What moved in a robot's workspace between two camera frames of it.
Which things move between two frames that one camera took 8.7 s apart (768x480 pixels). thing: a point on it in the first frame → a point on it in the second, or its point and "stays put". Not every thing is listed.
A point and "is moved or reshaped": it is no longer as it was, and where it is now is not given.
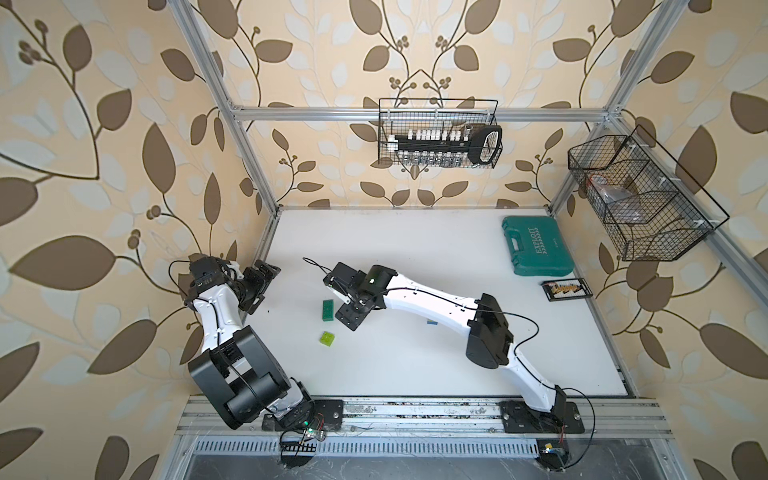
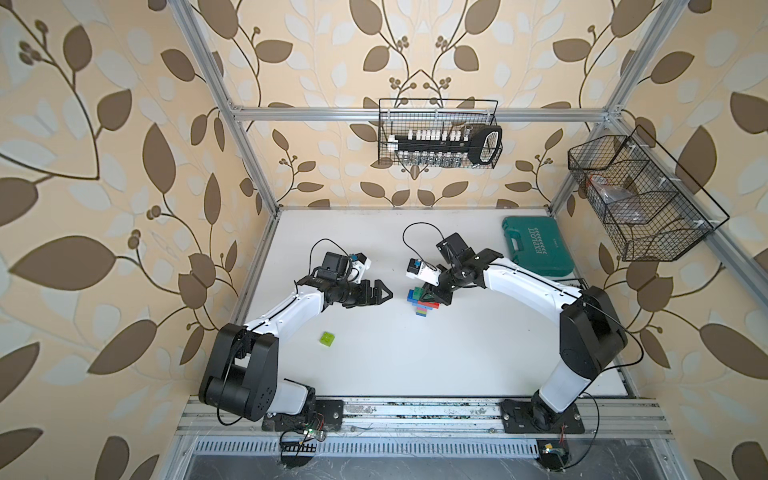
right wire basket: [651, 207] stays put
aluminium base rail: [379, 419] stays put
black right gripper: [348, 315] → [438, 295]
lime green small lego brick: [326, 338] stays put
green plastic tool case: [537, 246] stays put
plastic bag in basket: [621, 202] stays put
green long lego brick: [328, 310] is moved or reshaped
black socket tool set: [479, 144] stays put
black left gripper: [263, 280] → [380, 299]
